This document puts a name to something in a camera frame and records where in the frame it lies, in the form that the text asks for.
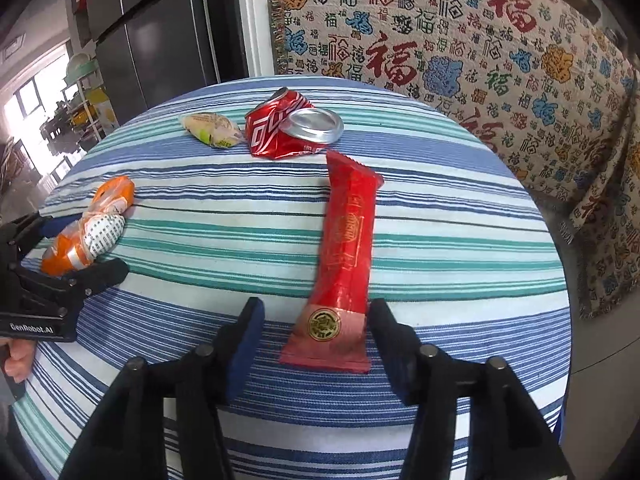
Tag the person's left hand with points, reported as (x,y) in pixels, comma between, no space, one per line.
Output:
(17,360)

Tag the printed blanket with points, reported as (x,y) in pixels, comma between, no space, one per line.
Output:
(607,220)
(450,25)

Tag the white shelf rack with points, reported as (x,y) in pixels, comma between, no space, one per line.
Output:
(92,95)

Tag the beige snack packet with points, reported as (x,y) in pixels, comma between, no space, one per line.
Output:
(212,129)

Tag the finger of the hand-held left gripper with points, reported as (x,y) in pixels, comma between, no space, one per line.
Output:
(102,272)
(30,227)

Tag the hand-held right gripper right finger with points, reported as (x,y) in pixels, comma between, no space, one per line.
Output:
(395,360)

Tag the crushed red soda can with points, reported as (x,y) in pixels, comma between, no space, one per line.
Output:
(272,127)

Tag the dark grey refrigerator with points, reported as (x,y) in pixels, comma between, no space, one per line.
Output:
(160,25)

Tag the orange and white wrapper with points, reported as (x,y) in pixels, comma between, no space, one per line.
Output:
(95,232)

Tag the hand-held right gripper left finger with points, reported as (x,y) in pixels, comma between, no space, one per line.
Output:
(246,355)

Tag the striped tablecloth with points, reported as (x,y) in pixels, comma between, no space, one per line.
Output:
(225,220)

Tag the long red snack packet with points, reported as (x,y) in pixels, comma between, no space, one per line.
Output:
(345,240)

